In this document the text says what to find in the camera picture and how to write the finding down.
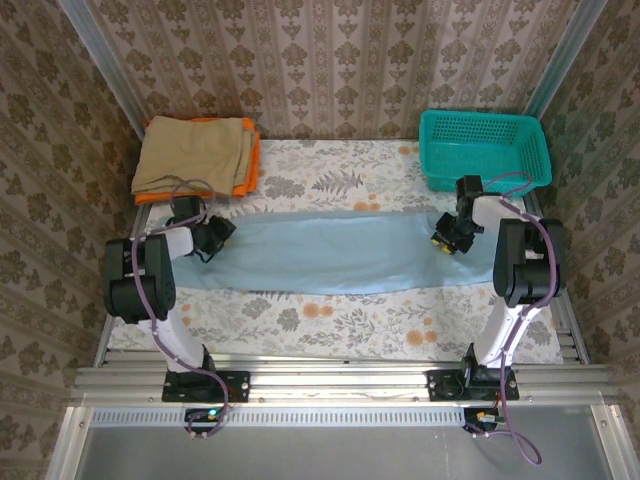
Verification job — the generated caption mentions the black connector box yellow plug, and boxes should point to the black connector box yellow plug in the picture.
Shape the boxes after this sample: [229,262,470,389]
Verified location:
[462,407,504,434]

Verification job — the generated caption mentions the teal plastic basket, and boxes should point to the teal plastic basket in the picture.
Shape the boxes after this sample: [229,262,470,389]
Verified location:
[418,109,553,194]

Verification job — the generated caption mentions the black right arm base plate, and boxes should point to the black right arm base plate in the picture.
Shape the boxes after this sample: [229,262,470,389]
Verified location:
[427,368,520,402]

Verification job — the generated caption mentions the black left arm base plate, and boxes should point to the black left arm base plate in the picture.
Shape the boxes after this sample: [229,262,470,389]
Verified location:
[162,370,251,404]

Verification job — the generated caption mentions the floral patterned table cover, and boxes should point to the floral patterned table cover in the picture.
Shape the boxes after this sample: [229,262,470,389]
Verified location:
[107,138,566,366]

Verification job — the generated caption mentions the stack of tan orange towels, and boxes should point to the stack of tan orange towels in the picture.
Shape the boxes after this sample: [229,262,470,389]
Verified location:
[134,117,262,206]

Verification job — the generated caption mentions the aluminium corner post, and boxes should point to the aluminium corner post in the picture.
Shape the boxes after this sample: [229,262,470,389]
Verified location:
[54,0,151,141]
[524,0,609,126]

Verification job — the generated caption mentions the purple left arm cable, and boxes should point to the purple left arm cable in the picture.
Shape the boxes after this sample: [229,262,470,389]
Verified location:
[130,178,236,442]

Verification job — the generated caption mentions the black connector box green light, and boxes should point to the black connector box green light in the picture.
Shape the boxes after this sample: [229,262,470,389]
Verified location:
[184,407,226,434]

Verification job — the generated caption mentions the aluminium front rail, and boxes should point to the aluminium front rail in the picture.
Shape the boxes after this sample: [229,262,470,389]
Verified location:
[69,364,614,406]

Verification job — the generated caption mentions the white slotted cable duct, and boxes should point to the white slotted cable duct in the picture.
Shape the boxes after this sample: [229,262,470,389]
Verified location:
[89,407,466,429]

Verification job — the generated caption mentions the tan trousers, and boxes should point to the tan trousers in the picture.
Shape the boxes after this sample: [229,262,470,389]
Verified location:
[131,115,256,197]

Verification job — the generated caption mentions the grey metal panel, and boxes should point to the grey metal panel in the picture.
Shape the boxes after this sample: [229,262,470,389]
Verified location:
[47,404,640,480]

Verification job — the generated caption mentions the light blue trousers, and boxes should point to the light blue trousers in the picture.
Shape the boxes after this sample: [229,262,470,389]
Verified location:
[172,210,496,297]

